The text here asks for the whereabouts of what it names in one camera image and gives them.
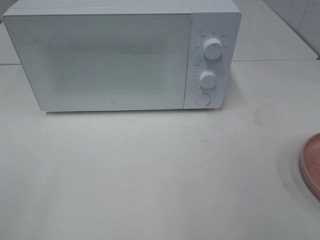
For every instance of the white round door-release button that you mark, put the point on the white round door-release button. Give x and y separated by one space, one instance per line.
203 99

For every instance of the white upper power knob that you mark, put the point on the white upper power knob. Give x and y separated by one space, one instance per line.
212 48

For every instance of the pink round plate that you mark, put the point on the pink round plate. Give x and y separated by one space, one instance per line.
309 164

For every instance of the white microwave oven body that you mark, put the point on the white microwave oven body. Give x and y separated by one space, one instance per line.
209 18

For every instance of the white microwave door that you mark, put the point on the white microwave door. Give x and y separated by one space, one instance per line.
103 62

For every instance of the white lower timer knob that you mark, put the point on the white lower timer knob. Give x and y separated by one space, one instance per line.
207 79

